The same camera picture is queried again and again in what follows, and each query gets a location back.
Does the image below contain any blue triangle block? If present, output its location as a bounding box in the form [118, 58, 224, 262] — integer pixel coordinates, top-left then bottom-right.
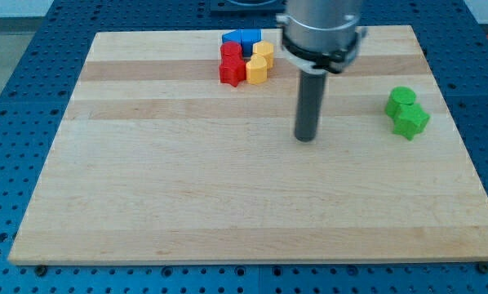
[222, 29, 242, 44]

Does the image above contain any wooden board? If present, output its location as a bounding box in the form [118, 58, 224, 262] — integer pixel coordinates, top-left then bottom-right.
[8, 25, 488, 265]

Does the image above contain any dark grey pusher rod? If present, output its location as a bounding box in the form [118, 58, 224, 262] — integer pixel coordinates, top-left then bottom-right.
[294, 71, 326, 142]

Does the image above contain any blue cube block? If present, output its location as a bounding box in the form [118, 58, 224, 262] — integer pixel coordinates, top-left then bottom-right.
[241, 29, 262, 57]

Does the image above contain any green cylinder block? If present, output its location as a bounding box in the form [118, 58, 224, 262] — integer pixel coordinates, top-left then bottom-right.
[384, 87, 416, 119]

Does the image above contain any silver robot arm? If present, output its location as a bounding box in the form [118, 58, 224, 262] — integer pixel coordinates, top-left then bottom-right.
[276, 0, 366, 74]

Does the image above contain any yellow hexagon block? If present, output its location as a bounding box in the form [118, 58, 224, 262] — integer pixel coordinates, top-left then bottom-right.
[252, 41, 274, 69]

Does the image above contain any yellow heart block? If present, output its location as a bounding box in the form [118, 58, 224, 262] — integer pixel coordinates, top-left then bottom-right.
[246, 54, 268, 84]

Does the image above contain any red star block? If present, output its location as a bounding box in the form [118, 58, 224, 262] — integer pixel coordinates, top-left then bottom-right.
[219, 56, 246, 87]

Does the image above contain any red cylinder block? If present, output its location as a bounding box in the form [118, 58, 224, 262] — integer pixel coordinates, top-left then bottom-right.
[220, 41, 242, 60]

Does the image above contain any green star block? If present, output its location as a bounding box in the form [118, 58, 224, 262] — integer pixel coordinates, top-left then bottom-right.
[393, 104, 430, 140]

